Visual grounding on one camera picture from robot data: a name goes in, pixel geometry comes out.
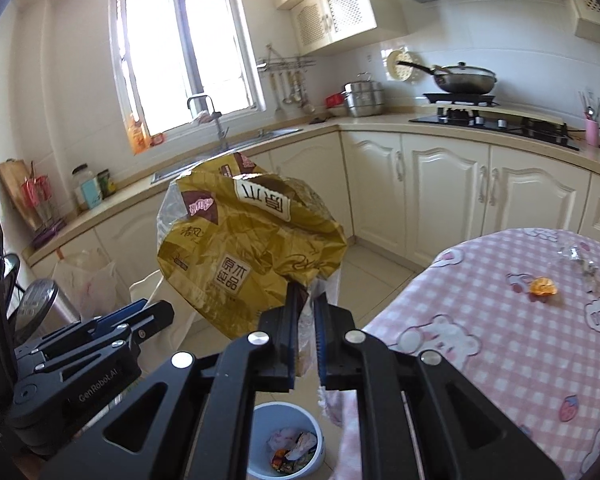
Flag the white plastic bag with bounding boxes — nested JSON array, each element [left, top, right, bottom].
[[51, 247, 132, 322]]

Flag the gold bread bag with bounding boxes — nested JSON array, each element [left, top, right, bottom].
[[156, 152, 350, 378]]

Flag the steel sink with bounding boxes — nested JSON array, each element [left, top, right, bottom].
[[151, 127, 304, 184]]

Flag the pink utensil holder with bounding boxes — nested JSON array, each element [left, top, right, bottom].
[[577, 90, 600, 147]]

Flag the small dark jar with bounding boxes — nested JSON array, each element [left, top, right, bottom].
[[97, 169, 117, 199]]

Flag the wooden cutting board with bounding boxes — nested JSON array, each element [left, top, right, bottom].
[[0, 159, 47, 232]]

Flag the steel faucet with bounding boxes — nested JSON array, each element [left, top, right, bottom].
[[186, 93, 229, 152]]

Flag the purple tray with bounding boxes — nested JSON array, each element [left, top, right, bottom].
[[31, 219, 64, 249]]

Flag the orange packet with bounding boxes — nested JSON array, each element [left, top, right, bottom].
[[125, 114, 152, 156]]

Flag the wall utensil rack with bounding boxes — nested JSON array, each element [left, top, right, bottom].
[[256, 44, 318, 114]]

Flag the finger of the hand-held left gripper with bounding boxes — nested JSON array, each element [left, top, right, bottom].
[[15, 298, 149, 359], [32, 301, 176, 376]]

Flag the steel steamer pot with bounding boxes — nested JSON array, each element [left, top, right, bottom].
[[341, 73, 387, 119]]

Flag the red container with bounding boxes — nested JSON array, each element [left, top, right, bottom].
[[325, 93, 349, 117]]

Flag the cream base cabinets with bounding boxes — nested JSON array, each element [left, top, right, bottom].
[[27, 130, 600, 321]]

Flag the kitchen window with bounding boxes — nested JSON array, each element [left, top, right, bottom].
[[109, 0, 267, 137]]

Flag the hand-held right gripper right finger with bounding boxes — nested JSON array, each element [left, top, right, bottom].
[[313, 293, 566, 480]]

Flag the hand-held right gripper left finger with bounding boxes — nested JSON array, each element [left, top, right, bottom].
[[40, 284, 302, 480]]

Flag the black gas stove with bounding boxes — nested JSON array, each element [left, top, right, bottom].
[[408, 92, 581, 152]]

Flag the blue trash bin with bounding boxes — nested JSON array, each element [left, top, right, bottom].
[[246, 402, 327, 480]]

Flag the clear plastic wrapper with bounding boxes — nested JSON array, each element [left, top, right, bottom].
[[559, 243, 600, 282]]

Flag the wok with lid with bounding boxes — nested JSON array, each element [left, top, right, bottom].
[[396, 61, 498, 95]]

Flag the glass jar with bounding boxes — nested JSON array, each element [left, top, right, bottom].
[[71, 163, 104, 211]]

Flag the steel pedal bin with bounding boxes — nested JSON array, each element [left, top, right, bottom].
[[14, 279, 82, 342]]

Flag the pink checked tablecloth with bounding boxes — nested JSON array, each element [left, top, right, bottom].
[[324, 227, 600, 480]]

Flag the orange peel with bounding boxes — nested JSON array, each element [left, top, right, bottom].
[[528, 277, 559, 298]]

